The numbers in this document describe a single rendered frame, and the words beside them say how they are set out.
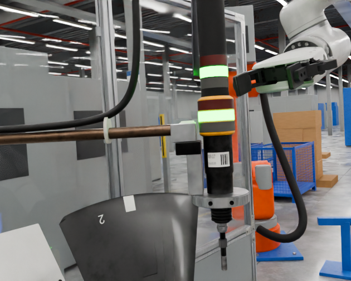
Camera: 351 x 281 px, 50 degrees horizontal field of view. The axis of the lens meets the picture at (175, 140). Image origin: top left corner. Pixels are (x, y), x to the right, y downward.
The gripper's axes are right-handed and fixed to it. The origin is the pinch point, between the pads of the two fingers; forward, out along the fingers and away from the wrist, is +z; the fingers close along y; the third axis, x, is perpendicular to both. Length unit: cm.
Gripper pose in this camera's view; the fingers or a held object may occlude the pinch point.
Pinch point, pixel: (264, 81)
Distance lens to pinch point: 57.4
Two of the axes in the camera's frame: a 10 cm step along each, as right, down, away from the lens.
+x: -2.4, -9.4, -2.3
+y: -7.6, 0.4, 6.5
